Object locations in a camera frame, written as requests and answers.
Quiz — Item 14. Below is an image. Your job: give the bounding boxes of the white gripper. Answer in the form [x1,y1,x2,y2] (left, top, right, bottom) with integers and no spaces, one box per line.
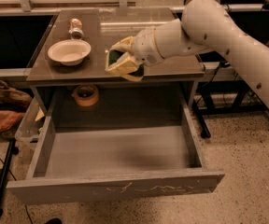
[105,25,166,82]

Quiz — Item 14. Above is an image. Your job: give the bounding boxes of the green and yellow sponge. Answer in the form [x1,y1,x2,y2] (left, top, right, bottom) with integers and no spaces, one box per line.
[106,49,145,79]

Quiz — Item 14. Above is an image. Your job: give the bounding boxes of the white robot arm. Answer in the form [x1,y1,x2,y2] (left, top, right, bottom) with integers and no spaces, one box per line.
[106,0,269,109]

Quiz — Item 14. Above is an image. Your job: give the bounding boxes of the grey open drawer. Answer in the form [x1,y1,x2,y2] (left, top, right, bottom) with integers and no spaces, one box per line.
[7,87,226,206]

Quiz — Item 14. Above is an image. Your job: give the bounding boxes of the overturned glass jar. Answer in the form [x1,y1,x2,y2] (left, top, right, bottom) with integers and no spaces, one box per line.
[68,19,84,39]

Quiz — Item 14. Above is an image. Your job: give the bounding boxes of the white bowl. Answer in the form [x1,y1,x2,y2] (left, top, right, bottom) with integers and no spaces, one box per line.
[48,39,92,66]

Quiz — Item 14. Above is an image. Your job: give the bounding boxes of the roll of tan tape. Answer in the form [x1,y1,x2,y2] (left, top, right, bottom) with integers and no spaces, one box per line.
[72,85,99,107]

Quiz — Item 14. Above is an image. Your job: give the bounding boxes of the grey cabinet table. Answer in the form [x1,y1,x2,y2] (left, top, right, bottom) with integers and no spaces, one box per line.
[27,8,203,131]

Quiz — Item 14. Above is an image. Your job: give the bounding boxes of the black table leg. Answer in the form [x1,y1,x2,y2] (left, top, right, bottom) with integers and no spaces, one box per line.
[192,102,211,139]

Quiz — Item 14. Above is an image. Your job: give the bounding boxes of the black power adapter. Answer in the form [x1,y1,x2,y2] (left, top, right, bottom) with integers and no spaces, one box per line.
[219,60,230,68]

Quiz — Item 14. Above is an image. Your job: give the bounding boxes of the clear plastic bin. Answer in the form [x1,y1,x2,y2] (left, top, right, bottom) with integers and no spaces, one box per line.
[15,98,45,150]

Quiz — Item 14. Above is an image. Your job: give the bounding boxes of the brown bag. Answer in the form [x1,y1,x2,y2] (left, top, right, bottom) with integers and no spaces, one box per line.
[0,80,33,112]

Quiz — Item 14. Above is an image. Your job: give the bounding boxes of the orange cloth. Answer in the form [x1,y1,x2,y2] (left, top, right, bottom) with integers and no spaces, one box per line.
[0,110,24,132]

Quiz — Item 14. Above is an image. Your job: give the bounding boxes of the black shoe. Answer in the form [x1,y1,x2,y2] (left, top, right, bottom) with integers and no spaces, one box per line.
[44,217,63,224]

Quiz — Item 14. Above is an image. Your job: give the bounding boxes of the black stand leg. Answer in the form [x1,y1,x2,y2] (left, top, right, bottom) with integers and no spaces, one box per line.
[0,139,19,217]

